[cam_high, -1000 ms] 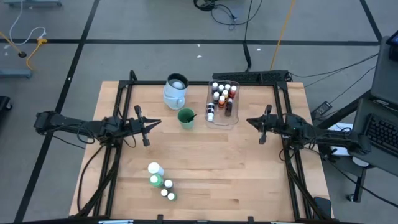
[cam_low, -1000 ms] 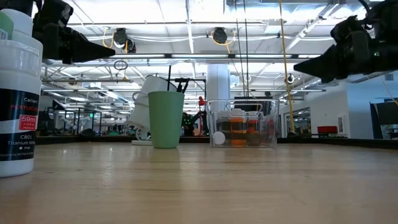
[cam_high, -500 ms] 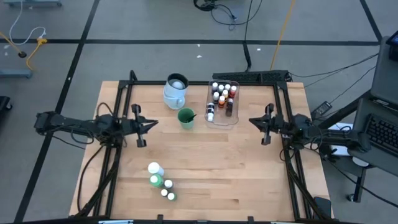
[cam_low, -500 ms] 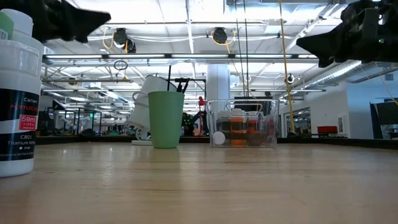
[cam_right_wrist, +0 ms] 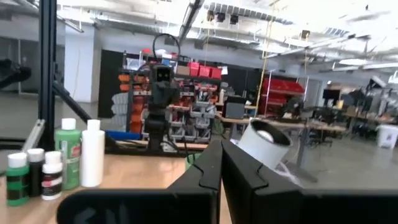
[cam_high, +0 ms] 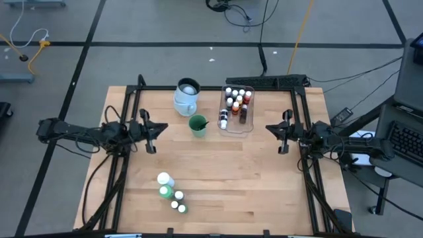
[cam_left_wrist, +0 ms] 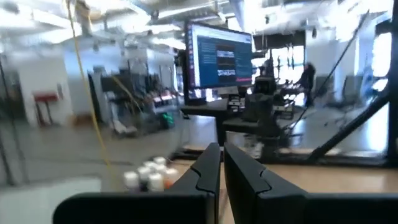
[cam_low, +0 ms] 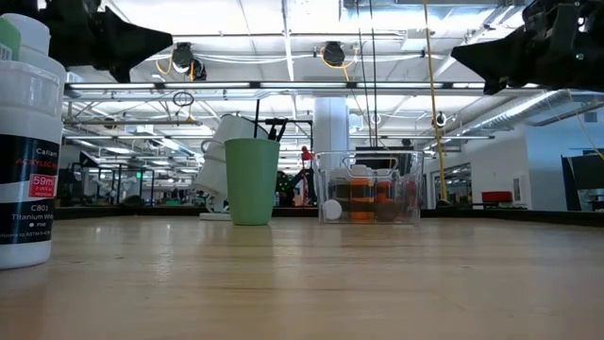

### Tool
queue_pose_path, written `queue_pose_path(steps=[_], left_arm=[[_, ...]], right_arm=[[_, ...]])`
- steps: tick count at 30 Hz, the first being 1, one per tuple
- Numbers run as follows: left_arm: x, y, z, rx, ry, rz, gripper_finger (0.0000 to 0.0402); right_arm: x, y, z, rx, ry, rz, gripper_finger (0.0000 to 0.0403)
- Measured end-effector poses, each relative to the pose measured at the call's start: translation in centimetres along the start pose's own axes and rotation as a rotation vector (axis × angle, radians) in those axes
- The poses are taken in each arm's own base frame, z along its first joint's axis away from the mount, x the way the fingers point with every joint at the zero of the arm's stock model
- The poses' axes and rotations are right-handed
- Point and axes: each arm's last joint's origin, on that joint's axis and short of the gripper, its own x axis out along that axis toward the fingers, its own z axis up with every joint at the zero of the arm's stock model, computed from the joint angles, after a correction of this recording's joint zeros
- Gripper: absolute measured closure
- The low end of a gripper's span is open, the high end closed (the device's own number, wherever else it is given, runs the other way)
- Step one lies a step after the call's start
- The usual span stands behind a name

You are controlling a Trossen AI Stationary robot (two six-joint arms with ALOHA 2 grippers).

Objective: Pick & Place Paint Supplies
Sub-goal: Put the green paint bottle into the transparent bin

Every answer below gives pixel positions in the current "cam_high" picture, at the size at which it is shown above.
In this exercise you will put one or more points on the black power adapter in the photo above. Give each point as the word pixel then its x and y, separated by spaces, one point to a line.
pixel 342 115

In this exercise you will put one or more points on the small green paint bottle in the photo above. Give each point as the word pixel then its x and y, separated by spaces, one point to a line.
pixel 182 209
pixel 174 205

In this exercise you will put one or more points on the red paint bottle white cap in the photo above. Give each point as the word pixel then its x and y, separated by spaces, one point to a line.
pixel 248 95

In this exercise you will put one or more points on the dark blue paint bottle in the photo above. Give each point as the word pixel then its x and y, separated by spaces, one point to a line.
pixel 242 92

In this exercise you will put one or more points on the black perforated box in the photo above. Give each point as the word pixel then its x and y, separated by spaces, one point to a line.
pixel 257 81

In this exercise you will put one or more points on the black caster base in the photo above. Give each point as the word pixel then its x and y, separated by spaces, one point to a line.
pixel 4 110

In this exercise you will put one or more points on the dark green paint bottle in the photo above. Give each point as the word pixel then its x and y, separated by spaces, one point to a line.
pixel 235 94

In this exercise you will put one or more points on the dark grey desk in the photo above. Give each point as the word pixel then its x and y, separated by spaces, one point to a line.
pixel 406 172

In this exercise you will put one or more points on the grey paint bottle white cap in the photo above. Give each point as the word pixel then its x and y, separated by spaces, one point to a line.
pixel 229 101

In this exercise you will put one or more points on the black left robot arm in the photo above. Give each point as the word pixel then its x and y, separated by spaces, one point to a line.
pixel 82 132

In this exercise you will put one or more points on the brown paint bottle white cap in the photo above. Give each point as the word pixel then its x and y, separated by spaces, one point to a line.
pixel 244 114

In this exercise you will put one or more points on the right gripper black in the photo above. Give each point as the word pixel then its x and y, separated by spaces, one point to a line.
pixel 294 132

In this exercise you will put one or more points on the yellow paint bottle white cap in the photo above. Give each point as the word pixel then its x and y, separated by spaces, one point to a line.
pixel 239 98

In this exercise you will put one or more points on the green plastic cup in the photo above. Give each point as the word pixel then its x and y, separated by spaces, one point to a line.
pixel 198 134

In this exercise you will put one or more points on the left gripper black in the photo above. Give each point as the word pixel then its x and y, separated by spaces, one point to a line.
pixel 138 130

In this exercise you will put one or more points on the orange paint bottle white cap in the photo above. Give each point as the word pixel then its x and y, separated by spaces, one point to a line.
pixel 235 106

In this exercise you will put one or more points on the lavender paint bottle white cap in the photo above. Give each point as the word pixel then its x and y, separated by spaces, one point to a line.
pixel 228 90

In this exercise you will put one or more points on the clear plastic bin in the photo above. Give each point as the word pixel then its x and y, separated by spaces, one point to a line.
pixel 238 130

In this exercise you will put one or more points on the grey cart base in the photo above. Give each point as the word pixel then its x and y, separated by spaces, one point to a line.
pixel 33 3
pixel 16 77

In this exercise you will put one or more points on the black keyboard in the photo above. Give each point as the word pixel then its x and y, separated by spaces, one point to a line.
pixel 404 142

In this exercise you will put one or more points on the white printed box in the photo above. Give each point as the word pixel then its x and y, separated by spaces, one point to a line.
pixel 363 160

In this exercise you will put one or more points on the white tilted pitcher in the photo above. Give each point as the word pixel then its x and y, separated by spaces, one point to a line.
pixel 185 102

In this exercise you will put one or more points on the white round object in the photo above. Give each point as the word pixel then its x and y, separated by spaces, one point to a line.
pixel 382 172

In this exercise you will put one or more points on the black paintbrush silver ferrule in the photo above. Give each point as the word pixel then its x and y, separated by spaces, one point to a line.
pixel 202 125

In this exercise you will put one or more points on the large display monitor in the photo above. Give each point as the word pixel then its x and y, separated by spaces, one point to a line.
pixel 418 46

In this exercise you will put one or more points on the grey desk upper shelf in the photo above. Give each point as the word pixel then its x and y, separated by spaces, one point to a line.
pixel 409 82

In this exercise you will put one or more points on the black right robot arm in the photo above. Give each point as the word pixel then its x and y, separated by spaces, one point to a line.
pixel 350 143

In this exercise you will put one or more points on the large green paint bottle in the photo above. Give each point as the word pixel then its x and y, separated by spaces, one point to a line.
pixel 166 191

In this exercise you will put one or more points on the large white paint bottle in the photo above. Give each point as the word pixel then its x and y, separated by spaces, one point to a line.
pixel 164 178

